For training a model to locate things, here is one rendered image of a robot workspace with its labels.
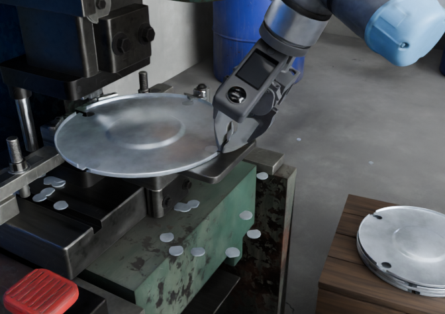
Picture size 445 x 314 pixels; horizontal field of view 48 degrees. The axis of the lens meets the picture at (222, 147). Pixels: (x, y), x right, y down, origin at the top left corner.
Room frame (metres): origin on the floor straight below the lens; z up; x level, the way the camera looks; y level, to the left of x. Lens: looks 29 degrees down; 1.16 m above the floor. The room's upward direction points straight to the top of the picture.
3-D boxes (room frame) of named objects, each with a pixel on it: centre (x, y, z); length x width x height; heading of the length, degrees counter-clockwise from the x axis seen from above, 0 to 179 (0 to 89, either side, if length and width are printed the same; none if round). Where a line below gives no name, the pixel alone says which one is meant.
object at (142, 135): (0.73, 0.13, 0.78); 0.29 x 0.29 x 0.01
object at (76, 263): (0.80, 0.24, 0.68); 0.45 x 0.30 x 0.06; 151
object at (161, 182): (0.71, 0.08, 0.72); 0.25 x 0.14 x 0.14; 61
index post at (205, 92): (0.89, 0.04, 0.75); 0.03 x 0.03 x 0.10; 61
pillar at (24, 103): (0.76, 0.33, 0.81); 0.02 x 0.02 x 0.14
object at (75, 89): (0.80, 0.24, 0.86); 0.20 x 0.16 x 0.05; 151
